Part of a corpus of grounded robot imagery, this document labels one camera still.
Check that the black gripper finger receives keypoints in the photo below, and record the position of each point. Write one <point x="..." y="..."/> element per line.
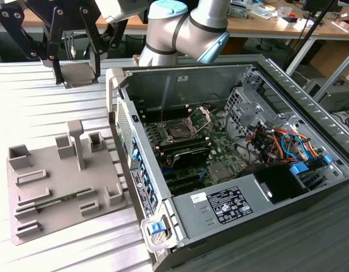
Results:
<point x="90" y="28"/>
<point x="18" y="32"/>

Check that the silver square CPU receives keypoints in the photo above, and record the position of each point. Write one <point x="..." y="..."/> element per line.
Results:
<point x="77" y="74"/>

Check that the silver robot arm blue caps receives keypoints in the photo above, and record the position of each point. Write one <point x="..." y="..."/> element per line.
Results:
<point x="168" y="31"/>

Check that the CPU socket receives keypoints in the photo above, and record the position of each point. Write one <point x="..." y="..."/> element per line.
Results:
<point x="177" y="131"/>

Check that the black expansion slot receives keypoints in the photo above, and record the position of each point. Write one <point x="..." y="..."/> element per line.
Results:
<point x="182" y="179"/>
<point x="188" y="188"/>

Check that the open grey PC case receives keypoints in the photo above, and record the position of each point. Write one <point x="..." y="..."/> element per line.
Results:
<point x="191" y="79"/>

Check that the black RAM stick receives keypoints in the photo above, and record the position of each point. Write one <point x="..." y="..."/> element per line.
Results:
<point x="182" y="141"/>
<point x="185" y="146"/>

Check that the grey parts rack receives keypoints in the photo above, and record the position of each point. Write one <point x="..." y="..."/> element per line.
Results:
<point x="60" y="175"/>

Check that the black expansion card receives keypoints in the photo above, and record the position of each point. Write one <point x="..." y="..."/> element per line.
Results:
<point x="191" y="158"/>

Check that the perforated metal disk bay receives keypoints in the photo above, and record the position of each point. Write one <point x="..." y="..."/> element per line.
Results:
<point x="242" y="105"/>

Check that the wooden desk with clutter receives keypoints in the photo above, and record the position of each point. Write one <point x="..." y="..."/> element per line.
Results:
<point x="262" y="27"/>

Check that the green motherboard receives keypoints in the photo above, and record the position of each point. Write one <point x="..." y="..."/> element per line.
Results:
<point x="222" y="147"/>

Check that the grey chipset heatsink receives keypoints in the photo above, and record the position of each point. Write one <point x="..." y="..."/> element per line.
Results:
<point x="219" y="171"/>

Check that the white box with black top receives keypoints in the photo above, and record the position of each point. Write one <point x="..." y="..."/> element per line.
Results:
<point x="289" y="22"/>

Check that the small white sticker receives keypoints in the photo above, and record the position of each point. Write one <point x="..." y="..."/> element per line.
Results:
<point x="199" y="197"/>

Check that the blue case latch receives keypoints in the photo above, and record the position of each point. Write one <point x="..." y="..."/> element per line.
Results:
<point x="156" y="228"/>

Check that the grey power supply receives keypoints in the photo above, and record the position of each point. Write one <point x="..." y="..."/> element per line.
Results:
<point x="191" y="218"/>

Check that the black slanted pole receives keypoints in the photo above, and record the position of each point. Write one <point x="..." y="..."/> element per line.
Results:
<point x="310" y="28"/>

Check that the black rating label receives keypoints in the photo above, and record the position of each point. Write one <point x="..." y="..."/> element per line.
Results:
<point x="229" y="204"/>

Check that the blue disk carrier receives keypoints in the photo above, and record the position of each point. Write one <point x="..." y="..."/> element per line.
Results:
<point x="299" y="168"/>

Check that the small brown cardboard box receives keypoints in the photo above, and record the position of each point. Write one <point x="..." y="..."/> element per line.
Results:
<point x="344" y="25"/>

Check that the grey computer box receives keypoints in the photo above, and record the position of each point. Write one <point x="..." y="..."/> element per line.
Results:
<point x="336" y="96"/>

